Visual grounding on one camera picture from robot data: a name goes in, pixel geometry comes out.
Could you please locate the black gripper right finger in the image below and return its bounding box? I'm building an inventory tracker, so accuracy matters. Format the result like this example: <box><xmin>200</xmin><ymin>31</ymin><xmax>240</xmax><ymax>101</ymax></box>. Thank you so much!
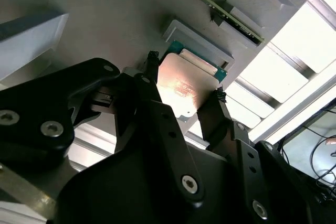
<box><xmin>196</xmin><ymin>86</ymin><xmax>324</xmax><ymax>224</ymax></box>

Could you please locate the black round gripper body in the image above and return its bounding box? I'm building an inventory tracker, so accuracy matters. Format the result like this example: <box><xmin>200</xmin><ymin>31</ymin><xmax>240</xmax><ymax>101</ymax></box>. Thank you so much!
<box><xmin>50</xmin><ymin>129</ymin><xmax>263</xmax><ymax>224</ymax></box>

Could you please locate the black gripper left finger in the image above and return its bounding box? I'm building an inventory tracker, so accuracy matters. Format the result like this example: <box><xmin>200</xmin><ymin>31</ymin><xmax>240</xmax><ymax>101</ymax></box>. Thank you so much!
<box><xmin>0</xmin><ymin>50</ymin><xmax>206</xmax><ymax>208</ymax></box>

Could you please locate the silver-topped green CPU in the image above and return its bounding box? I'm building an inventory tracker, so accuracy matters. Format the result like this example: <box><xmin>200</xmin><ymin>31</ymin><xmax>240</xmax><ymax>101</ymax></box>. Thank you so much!
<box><xmin>155</xmin><ymin>39</ymin><xmax>228</xmax><ymax>124</ymax></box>

